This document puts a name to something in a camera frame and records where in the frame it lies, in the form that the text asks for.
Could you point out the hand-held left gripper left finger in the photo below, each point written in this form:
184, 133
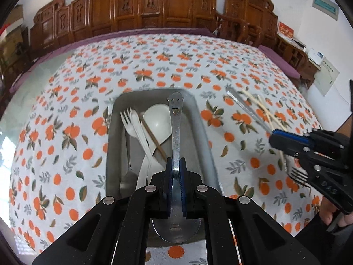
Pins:
170, 176

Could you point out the long purple seat cushion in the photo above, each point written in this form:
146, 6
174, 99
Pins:
55, 51

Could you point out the long carved wooden sofa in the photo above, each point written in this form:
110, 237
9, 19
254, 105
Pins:
124, 8

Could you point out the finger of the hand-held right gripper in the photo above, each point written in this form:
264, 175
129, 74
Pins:
292, 137
284, 145

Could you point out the metal fork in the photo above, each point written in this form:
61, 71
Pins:
248, 109

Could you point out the white box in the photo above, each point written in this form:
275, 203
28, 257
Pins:
315, 56

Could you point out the grey metal tray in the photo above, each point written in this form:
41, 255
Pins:
193, 138

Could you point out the small white plastic spoon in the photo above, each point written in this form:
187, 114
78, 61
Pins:
134, 118

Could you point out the person's right hand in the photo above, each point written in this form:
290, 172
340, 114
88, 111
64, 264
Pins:
326, 212

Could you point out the red sign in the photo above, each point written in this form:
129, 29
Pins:
286, 29

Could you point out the white plastic fork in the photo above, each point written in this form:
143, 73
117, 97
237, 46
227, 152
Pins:
126, 121

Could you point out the grey wall panel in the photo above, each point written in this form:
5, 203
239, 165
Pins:
327, 76

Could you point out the papers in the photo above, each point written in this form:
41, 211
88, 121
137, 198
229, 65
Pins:
299, 42

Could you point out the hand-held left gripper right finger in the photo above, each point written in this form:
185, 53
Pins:
182, 176

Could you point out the orange-print white tablecloth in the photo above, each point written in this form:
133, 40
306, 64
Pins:
82, 88

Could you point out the framed wall picture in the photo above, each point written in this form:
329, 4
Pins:
325, 5

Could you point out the dark brown chopstick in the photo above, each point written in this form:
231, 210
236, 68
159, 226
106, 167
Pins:
153, 140

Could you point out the cardboard box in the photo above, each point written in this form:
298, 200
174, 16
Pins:
13, 16

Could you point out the large white plastic spoon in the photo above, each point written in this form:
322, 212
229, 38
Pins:
157, 122

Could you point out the carved wooden side table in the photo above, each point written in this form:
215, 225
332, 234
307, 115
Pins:
297, 58

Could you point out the carved wooden armchair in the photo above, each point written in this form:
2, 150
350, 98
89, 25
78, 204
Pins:
248, 13

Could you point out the dark wooden furniture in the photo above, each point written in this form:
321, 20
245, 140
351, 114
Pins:
13, 49

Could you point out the short purple seat cushion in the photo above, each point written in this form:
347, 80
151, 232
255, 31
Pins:
284, 62

